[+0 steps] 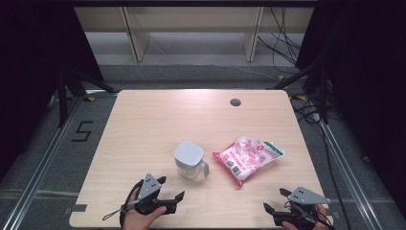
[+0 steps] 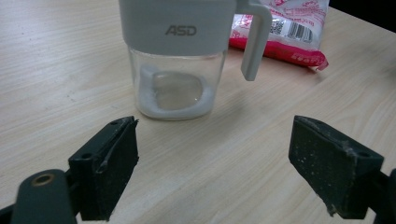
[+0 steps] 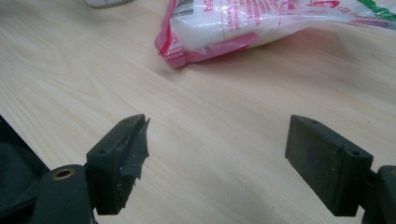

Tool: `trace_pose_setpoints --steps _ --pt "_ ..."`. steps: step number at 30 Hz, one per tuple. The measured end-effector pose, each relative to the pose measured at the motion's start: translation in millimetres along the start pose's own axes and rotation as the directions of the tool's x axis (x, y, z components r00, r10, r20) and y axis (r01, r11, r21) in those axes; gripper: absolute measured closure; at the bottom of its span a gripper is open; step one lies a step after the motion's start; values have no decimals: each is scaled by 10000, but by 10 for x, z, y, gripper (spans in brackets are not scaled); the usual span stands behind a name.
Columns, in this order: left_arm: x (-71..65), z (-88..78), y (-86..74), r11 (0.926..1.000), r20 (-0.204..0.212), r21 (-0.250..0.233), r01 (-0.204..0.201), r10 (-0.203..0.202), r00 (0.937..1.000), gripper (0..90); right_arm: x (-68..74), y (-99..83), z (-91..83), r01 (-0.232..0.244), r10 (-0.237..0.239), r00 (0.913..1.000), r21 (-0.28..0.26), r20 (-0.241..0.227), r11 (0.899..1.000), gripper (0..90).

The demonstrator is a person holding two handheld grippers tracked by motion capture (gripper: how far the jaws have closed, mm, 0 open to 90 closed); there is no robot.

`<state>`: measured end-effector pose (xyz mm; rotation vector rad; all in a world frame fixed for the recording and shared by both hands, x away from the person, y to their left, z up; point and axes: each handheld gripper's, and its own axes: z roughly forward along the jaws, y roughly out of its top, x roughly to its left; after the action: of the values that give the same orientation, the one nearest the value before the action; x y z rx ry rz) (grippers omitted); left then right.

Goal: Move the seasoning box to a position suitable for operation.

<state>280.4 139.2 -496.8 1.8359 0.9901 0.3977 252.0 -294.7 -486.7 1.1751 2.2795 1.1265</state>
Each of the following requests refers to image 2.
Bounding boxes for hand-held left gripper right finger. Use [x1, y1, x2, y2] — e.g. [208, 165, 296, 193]
[288, 115, 385, 220]

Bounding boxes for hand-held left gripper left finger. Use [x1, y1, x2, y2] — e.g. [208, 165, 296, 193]
[67, 115, 140, 222]

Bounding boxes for white and red plastic bag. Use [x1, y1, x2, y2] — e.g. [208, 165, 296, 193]
[228, 0, 331, 72]

